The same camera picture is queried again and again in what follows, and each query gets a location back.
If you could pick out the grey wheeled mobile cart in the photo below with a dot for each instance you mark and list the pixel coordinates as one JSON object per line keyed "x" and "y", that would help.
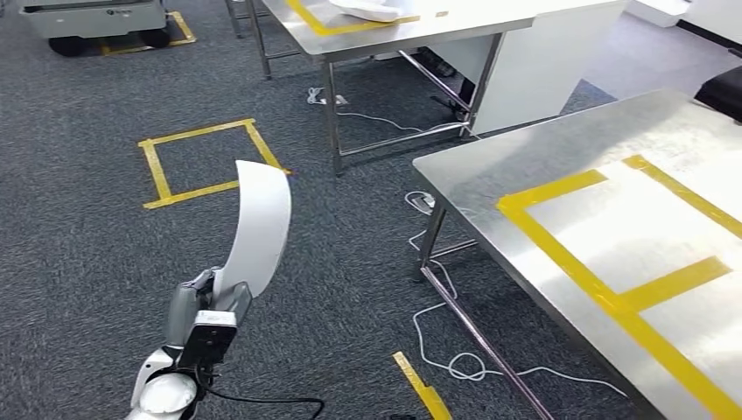
{"x": 93, "y": 20}

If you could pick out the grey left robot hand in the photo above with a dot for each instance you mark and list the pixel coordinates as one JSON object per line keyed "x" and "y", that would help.
{"x": 182, "y": 307}

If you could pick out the yellow floor tape marking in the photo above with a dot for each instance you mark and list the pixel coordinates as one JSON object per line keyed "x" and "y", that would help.
{"x": 156, "y": 174}
{"x": 426, "y": 394}

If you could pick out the grey floor outlet box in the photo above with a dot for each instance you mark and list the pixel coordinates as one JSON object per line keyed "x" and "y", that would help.
{"x": 422, "y": 201}

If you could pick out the yellow tape on workbench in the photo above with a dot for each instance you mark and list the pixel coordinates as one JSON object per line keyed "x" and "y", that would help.
{"x": 623, "y": 304}

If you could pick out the stainless steel workbench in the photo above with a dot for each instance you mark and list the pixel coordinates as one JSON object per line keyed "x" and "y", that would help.
{"x": 550, "y": 156}

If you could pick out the white desk side panel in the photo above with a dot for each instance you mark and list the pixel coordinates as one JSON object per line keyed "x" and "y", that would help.
{"x": 539, "y": 75}

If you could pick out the yellow tape on table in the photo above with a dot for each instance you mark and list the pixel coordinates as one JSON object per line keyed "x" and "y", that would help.
{"x": 313, "y": 23}

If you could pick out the stainless steel table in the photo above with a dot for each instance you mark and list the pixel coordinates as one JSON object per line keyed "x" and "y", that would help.
{"x": 371, "y": 40}

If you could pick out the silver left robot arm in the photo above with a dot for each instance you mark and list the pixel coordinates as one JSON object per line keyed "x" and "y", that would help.
{"x": 165, "y": 394}

